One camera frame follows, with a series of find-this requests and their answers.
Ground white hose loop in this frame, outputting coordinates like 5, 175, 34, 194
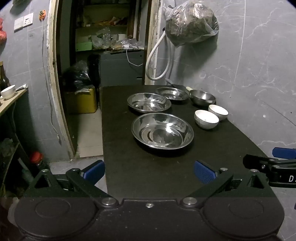
145, 30, 174, 81

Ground wall switch plate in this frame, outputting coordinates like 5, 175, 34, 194
14, 13, 34, 31

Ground yellow container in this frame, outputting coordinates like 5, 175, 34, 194
74, 85, 97, 114

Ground wooden side shelf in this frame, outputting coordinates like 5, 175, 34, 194
0, 89, 27, 116

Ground green box on cabinet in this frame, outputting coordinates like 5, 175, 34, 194
75, 42, 92, 52

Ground white ceramic bowl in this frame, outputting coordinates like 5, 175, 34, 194
194, 109, 219, 130
208, 104, 229, 121

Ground plastic bag of greens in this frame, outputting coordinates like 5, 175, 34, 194
164, 1, 219, 47

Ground deep steel bowl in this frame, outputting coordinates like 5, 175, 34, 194
189, 89, 216, 106

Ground dark glass bottle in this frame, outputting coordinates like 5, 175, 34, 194
0, 61, 11, 91

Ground thin white cable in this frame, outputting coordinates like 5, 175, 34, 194
125, 48, 145, 67

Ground steel plate with sticker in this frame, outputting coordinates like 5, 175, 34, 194
156, 87, 189, 101

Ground cleaver with cream handle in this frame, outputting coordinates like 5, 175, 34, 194
165, 78, 193, 91

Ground large steel plate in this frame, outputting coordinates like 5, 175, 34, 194
131, 113, 194, 150

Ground dark cabinet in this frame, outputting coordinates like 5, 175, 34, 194
99, 50, 144, 87

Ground orange wall hook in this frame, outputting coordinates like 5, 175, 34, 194
39, 9, 47, 21

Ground red capped bottle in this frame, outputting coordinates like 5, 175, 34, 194
31, 151, 48, 170

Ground black plastic bag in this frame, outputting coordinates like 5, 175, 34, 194
62, 60, 92, 92

